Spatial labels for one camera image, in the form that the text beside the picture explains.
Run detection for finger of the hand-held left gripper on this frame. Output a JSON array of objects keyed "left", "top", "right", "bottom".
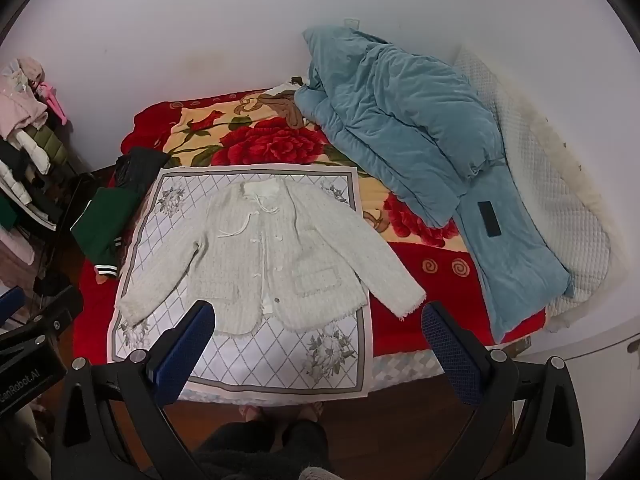
[
  {"left": 0, "top": 285, "right": 84, "bottom": 357},
  {"left": 0, "top": 286, "right": 27, "bottom": 327}
]

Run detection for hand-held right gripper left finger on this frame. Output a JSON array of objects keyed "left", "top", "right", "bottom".
[{"left": 51, "top": 300, "right": 216, "bottom": 480}]

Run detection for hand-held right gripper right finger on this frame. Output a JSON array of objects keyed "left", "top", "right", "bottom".
[{"left": 421, "top": 301, "right": 587, "bottom": 480}]

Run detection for white fluffy towel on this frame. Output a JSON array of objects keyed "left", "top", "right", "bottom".
[{"left": 114, "top": 177, "right": 427, "bottom": 337}]

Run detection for diamond pattern mattress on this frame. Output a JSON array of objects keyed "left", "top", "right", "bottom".
[{"left": 370, "top": 347, "right": 447, "bottom": 387}]

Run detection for white floral grid cloth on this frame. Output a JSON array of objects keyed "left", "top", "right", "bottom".
[{"left": 106, "top": 162, "right": 374, "bottom": 401}]

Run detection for green garment with striped cuffs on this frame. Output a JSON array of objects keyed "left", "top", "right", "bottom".
[{"left": 70, "top": 187, "right": 146, "bottom": 279}]

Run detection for person's legs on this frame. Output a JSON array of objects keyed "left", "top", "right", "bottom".
[{"left": 192, "top": 402, "right": 332, "bottom": 480}]

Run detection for black phone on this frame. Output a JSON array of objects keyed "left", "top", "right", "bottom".
[{"left": 477, "top": 200, "right": 503, "bottom": 239}]

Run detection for olive puffer jacket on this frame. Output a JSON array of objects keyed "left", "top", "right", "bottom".
[{"left": 22, "top": 121, "right": 69, "bottom": 167}]

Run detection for black garment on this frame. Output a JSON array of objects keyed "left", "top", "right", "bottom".
[{"left": 112, "top": 147, "right": 171, "bottom": 197}]

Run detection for white quilted pad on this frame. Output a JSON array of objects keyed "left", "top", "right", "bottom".
[{"left": 452, "top": 46, "right": 614, "bottom": 334}]

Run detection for pink hanger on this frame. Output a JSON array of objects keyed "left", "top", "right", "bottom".
[{"left": 42, "top": 81, "right": 69, "bottom": 124}]

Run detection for pink garment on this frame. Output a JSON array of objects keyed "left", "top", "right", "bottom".
[{"left": 0, "top": 57, "right": 49, "bottom": 137}]

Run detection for red floral blanket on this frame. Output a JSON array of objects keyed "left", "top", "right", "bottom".
[{"left": 72, "top": 88, "right": 547, "bottom": 367}]

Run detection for blue quilt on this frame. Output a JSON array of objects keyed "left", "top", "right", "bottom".
[{"left": 294, "top": 26, "right": 575, "bottom": 344}]

